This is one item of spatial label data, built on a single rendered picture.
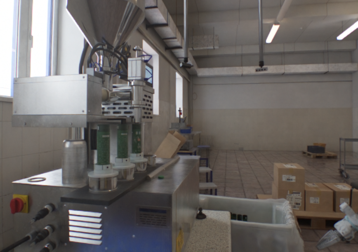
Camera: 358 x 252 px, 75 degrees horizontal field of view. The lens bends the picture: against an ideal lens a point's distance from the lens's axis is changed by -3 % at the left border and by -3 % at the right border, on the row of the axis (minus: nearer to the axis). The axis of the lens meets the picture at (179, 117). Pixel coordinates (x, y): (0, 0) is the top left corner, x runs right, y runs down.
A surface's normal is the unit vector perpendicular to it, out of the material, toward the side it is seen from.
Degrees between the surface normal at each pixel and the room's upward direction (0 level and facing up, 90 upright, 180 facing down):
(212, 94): 90
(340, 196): 90
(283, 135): 90
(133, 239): 90
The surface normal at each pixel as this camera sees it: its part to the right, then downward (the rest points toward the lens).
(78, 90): -0.20, -0.02
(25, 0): 0.98, 0.00
